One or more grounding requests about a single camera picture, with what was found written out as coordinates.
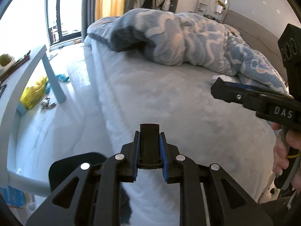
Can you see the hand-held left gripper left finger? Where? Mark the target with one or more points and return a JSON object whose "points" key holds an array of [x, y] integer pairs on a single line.
{"points": [[134, 167]]}

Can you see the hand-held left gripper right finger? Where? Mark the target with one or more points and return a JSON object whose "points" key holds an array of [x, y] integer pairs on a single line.
{"points": [[165, 169]]}

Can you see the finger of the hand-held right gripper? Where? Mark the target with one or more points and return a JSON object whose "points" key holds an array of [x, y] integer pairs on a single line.
{"points": [[232, 95], [237, 85]]}

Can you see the black plastic holder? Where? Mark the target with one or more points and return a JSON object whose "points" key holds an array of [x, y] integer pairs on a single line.
{"points": [[150, 146]]}

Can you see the person's right hand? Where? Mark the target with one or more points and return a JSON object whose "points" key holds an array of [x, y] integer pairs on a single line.
{"points": [[278, 155]]}

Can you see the beige pillow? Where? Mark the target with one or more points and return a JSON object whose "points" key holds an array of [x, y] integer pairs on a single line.
{"points": [[233, 29]]}

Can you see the beige padded headboard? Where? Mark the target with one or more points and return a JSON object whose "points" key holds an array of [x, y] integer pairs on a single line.
{"points": [[256, 30]]}

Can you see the bed with grey sheet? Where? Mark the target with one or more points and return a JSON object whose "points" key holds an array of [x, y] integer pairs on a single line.
{"points": [[164, 98]]}

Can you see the blue patterned fleece blanket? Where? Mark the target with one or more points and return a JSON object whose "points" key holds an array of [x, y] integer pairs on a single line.
{"points": [[188, 37]]}

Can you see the white dressing table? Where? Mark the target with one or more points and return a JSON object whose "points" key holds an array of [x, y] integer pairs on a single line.
{"points": [[203, 9]]}

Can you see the round mirror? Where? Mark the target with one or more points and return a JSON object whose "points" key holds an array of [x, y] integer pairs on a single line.
{"points": [[219, 0]]}

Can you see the metal key bunch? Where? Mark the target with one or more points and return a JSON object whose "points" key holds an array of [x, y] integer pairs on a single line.
{"points": [[47, 103]]}

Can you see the blue plush toy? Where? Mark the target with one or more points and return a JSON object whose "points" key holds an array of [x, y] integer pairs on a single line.
{"points": [[62, 77]]}

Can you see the person's dark clothing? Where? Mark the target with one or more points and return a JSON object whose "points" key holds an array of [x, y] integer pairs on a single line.
{"points": [[277, 211]]}

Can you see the yellow plastic bag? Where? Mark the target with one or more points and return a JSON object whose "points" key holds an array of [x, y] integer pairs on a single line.
{"points": [[34, 94]]}

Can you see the blue printed bag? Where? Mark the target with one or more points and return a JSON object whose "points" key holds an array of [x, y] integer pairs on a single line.
{"points": [[14, 197]]}

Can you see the light blue box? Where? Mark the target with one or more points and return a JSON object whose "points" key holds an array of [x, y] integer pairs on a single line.
{"points": [[22, 109]]}

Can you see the small orange object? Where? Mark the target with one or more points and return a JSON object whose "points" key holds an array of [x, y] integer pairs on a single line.
{"points": [[77, 41]]}

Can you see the brown wooden sticks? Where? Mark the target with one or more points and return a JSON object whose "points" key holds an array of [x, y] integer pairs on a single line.
{"points": [[14, 66]]}

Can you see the grey curtain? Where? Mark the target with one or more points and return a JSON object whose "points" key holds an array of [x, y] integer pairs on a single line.
{"points": [[89, 7]]}

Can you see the green fuzzy plant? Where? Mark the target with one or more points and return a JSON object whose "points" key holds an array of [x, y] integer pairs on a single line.
{"points": [[6, 59]]}

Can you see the dark framed window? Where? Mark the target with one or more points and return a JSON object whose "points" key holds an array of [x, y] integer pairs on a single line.
{"points": [[63, 11]]}

